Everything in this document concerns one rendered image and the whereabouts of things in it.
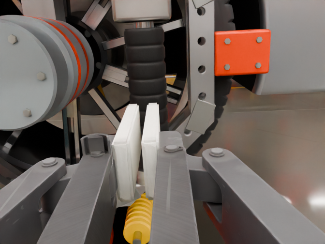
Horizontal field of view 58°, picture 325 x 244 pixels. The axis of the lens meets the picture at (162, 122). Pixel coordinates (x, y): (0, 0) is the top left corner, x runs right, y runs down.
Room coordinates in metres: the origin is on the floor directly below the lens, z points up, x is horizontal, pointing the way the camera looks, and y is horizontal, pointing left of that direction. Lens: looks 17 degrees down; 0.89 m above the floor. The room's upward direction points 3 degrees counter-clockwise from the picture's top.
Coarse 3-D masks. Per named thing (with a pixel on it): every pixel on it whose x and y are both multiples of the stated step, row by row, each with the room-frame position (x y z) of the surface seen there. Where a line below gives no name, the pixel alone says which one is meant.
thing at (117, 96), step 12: (72, 0) 0.74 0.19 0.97; (84, 0) 0.74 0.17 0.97; (72, 12) 0.74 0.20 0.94; (84, 12) 0.74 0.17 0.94; (108, 24) 0.74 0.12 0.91; (120, 24) 0.74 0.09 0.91; (108, 36) 0.70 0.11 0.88; (120, 48) 0.74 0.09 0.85; (120, 60) 0.74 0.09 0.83; (108, 84) 0.74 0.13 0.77; (84, 96) 0.74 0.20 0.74; (108, 96) 0.74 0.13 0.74; (120, 96) 0.74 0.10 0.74; (84, 108) 0.74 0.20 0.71; (96, 108) 0.74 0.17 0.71
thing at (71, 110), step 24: (0, 0) 0.77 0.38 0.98; (96, 0) 0.58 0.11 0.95; (72, 24) 0.62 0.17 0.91; (96, 24) 0.58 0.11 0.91; (168, 24) 0.58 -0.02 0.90; (96, 48) 0.62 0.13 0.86; (96, 72) 0.62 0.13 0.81; (120, 72) 0.58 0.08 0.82; (96, 96) 0.58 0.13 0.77; (168, 96) 0.58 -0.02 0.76; (120, 120) 0.59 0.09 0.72; (168, 120) 0.58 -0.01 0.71; (0, 144) 0.58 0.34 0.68; (24, 144) 0.63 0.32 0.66; (48, 144) 0.68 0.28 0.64; (72, 144) 0.60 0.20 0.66; (24, 168) 0.56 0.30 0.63
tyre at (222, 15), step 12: (216, 0) 0.56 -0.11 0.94; (228, 0) 0.57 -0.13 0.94; (216, 12) 0.56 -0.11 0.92; (228, 12) 0.56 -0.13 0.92; (216, 24) 0.56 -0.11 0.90; (228, 24) 0.56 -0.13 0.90; (216, 84) 0.56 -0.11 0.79; (228, 84) 0.56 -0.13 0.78; (216, 96) 0.56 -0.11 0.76; (216, 108) 0.56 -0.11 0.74; (216, 120) 0.57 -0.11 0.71; (192, 144) 0.56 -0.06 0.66; (144, 192) 0.57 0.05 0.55
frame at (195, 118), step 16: (192, 0) 0.48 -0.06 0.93; (208, 0) 0.48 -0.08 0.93; (192, 16) 0.48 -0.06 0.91; (208, 16) 0.48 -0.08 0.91; (192, 32) 0.48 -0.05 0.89; (208, 32) 0.48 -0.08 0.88; (192, 48) 0.48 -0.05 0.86; (208, 48) 0.48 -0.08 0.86; (192, 64) 0.48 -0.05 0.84; (208, 64) 0.48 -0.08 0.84; (192, 80) 0.48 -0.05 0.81; (208, 80) 0.48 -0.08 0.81; (192, 96) 0.48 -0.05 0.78; (208, 96) 0.48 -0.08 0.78; (192, 112) 0.48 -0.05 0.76; (208, 112) 0.48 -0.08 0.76; (176, 128) 0.48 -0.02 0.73; (192, 128) 0.48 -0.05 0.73; (0, 160) 0.53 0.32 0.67; (0, 176) 0.49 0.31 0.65; (16, 176) 0.52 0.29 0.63
